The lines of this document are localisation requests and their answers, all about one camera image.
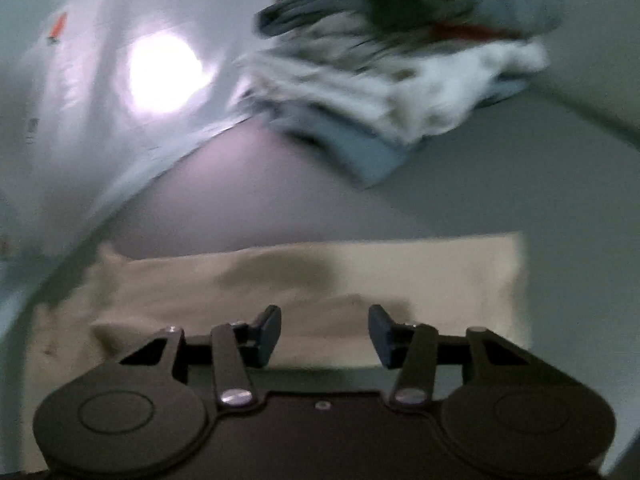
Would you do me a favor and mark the pile of patterned clothes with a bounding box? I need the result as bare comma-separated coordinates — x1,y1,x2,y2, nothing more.
240,0,561,187

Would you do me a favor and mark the cream long-sleeve shirt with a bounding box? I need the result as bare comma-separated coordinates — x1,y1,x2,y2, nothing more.
20,233,532,472

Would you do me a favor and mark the clear plastic storage bag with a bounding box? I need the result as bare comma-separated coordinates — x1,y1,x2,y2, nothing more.
1,0,270,330

